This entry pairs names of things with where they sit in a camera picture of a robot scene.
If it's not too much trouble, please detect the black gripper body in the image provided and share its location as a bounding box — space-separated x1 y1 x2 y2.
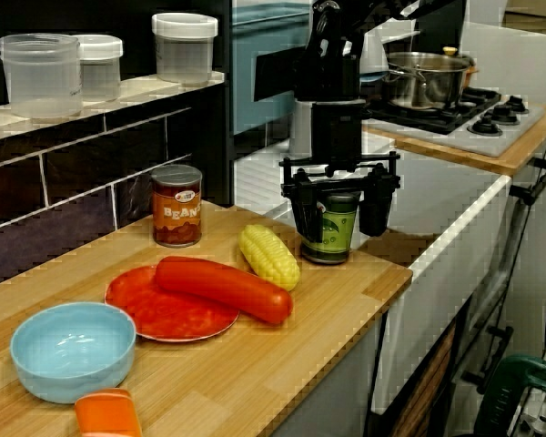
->
279 98 401 195

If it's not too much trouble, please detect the red chili pepper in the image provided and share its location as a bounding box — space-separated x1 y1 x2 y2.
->
154 255 296 325

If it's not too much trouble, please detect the yellow toy corn cob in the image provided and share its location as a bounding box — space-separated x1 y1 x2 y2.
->
238 223 302 292

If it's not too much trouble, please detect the green pea can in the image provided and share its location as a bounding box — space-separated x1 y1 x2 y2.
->
299 190 363 266

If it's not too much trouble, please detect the red plastic plate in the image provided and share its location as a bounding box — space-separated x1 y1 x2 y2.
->
104 265 241 343

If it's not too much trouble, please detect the light blue bowl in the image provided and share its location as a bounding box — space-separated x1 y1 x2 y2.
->
9 301 137 405

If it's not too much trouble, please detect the steel cooking pot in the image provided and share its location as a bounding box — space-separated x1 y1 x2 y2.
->
380 45 480 112

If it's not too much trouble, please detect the clear jar without lid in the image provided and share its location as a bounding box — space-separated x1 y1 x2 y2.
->
0 33 84 120

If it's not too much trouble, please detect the orange white toy sushi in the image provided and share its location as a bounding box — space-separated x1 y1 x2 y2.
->
74 387 143 437

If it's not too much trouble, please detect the black kitchen frame post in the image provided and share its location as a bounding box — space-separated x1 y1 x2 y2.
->
222 0 237 208

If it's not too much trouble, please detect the black cabinet handle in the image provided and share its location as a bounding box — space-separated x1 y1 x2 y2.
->
509 157 546 206
461 325 515 395

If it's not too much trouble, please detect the black stove knob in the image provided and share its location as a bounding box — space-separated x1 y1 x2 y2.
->
466 113 504 137
504 94 531 115
484 103 522 127

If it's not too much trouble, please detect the white tiled shelf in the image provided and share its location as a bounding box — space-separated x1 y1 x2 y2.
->
0 70 227 147

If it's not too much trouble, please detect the white toy sink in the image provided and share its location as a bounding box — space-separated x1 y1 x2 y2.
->
234 129 513 415

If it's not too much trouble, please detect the grey toy stove top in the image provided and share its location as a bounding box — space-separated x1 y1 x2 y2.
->
352 86 546 158

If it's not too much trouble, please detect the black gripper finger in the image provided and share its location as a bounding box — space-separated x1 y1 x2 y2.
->
358 166 401 239
281 170 325 243

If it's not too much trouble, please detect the orange labelled jar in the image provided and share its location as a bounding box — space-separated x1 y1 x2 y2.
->
151 164 204 249

